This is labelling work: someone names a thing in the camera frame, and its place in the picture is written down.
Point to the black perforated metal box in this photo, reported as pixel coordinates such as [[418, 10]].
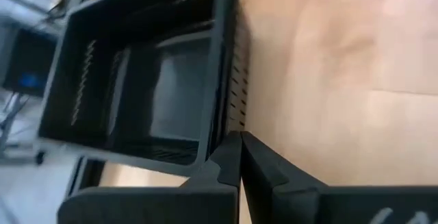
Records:
[[31, 56]]

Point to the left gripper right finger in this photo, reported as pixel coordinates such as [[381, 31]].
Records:
[[308, 207]]

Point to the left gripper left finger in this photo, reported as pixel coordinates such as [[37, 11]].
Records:
[[154, 207]]

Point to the black aluminium table frame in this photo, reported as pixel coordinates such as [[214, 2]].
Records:
[[92, 172]]

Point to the black slotted plastic basket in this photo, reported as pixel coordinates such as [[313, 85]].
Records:
[[137, 97]]

